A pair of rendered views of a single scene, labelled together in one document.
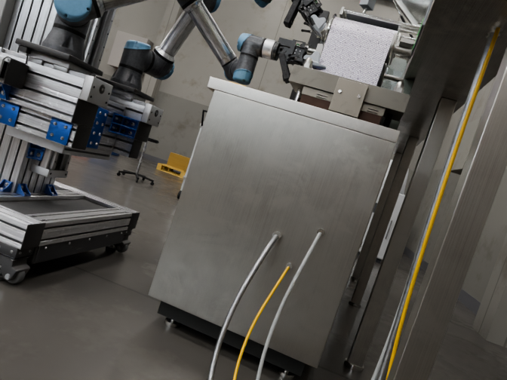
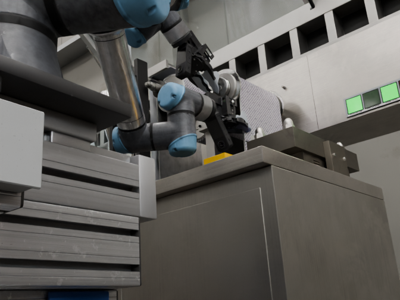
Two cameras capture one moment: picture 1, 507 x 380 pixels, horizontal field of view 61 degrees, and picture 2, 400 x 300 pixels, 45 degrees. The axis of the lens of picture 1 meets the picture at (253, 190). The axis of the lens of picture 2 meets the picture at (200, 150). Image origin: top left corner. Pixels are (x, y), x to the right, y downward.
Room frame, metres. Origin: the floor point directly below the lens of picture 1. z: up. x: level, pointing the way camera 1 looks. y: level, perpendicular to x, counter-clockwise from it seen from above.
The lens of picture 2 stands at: (1.15, 1.21, 0.55)
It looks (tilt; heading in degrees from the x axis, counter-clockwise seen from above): 19 degrees up; 298
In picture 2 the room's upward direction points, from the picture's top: 4 degrees counter-clockwise
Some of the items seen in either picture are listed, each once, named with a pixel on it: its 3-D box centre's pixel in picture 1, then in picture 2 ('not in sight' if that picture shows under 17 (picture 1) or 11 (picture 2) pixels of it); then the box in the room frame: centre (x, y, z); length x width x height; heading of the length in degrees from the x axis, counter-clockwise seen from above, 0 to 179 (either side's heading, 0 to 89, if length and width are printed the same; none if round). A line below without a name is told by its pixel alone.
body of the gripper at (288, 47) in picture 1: (290, 53); (217, 112); (1.70, 0.03, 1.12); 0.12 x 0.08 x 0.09; 77
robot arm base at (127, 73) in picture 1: (128, 77); not in sight; (2.10, 0.75, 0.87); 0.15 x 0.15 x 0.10
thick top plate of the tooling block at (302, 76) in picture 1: (348, 93); (306, 157); (1.52, -0.21, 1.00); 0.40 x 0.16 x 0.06; 77
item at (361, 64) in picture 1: (348, 69); (263, 131); (1.65, -0.20, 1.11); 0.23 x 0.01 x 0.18; 77
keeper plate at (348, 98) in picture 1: (348, 98); (337, 161); (1.43, -0.20, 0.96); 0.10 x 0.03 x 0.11; 77
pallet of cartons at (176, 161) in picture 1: (190, 169); not in sight; (8.37, 1.31, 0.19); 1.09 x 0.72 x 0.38; 83
